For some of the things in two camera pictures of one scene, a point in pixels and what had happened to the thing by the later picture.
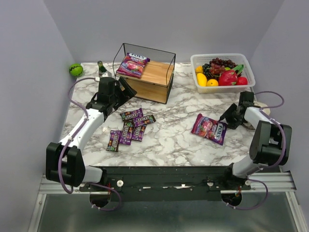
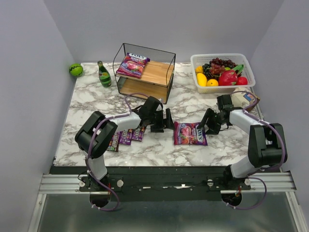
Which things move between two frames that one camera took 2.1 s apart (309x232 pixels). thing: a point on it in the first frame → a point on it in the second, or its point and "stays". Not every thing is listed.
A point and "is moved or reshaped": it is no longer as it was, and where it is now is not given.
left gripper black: (119, 91) → (160, 120)
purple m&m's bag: (114, 140) stays
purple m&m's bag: (138, 132) stays
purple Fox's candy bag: (209, 128) is moved or reshaped
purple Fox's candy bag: (133, 65) stays
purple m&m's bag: (126, 136) stays
